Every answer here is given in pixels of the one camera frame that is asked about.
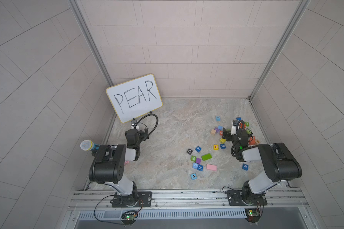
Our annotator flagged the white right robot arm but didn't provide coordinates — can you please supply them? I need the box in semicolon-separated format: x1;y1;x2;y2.
222;120;302;195

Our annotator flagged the whiteboard with PEAR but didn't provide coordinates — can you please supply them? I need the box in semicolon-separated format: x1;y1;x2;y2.
106;74;163;123

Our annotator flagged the green rectangular block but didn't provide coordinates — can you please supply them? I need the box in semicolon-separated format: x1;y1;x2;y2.
201;153;212;161

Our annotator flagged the pink rectangular block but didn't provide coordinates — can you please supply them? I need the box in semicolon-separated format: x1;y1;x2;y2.
206;164;217;171

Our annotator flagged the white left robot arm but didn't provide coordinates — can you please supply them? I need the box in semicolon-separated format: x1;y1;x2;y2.
80;128;149;198

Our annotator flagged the blue W block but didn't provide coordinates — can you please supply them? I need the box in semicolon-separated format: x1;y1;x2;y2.
242;164;249;171

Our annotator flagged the left green circuit board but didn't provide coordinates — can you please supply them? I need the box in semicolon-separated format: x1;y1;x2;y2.
121;211;138;225

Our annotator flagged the toy microphone on stand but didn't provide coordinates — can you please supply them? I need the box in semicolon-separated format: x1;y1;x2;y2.
80;139;99;152

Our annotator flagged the green circuit board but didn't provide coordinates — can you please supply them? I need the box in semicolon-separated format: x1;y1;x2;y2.
121;211;138;225
245;209;261;223

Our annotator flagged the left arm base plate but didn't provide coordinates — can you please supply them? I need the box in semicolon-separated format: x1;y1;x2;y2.
110;191;152;208

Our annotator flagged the blue A block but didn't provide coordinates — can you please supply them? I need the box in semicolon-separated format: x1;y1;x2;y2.
191;173;197;180

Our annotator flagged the aluminium front rail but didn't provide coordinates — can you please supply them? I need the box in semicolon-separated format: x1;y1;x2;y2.
65;188;309;210

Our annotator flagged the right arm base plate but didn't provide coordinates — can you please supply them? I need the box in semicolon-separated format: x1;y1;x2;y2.
226;190;268;206

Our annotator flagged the right green circuit board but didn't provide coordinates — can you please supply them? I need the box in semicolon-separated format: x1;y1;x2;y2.
245;209;261;223

